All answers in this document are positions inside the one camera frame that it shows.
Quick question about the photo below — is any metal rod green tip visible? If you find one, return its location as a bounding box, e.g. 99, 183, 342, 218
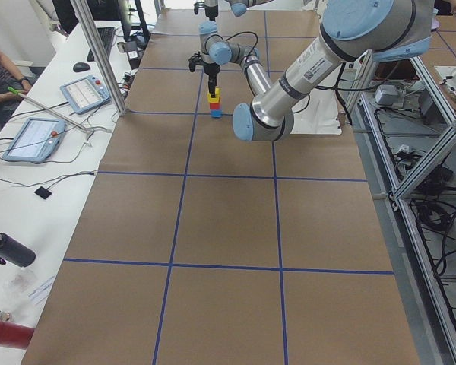
8, 87, 112, 136

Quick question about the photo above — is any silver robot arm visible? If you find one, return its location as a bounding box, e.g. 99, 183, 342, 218
194, 0, 271, 21
198, 0, 434, 141

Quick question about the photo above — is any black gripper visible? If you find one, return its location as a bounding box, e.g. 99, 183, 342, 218
205, 5, 217, 20
203, 63, 220, 94

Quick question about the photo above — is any red cylinder bottle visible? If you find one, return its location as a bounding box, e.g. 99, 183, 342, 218
0, 320, 35, 349

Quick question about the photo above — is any far blue teach pendant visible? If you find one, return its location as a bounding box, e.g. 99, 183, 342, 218
59, 75, 110, 115

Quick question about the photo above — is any black water bottle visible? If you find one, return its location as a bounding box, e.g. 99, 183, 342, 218
0, 233, 36, 268

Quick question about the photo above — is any yellow foam cube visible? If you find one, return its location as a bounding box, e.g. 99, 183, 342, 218
207, 87, 220, 103

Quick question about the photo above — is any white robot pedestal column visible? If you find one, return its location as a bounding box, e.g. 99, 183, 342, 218
291, 89, 341, 135

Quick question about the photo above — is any black camera cable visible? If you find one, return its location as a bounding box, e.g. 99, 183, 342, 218
220, 31, 260, 62

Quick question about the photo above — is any black keyboard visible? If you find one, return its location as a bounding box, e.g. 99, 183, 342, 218
97, 27, 115, 59

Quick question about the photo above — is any blue foam cube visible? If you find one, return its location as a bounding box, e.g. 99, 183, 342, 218
210, 109, 223, 119

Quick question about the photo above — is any blue teach pendant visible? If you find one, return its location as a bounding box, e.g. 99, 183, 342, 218
2, 117, 66, 163
59, 75, 110, 115

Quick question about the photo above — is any seated person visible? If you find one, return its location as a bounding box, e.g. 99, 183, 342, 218
0, 50, 33, 127

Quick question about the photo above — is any small black square puck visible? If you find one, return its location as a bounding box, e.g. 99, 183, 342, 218
34, 186, 52, 200

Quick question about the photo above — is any near blue teach pendant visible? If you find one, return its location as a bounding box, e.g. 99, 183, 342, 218
2, 117, 66, 163

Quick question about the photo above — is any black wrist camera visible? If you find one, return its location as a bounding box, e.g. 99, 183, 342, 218
193, 2, 205, 15
188, 52, 204, 73

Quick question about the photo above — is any aluminium frame post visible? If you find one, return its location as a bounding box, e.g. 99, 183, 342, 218
71, 0, 127, 116

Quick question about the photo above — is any black computer mouse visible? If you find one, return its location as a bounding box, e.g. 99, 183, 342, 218
73, 62, 90, 73

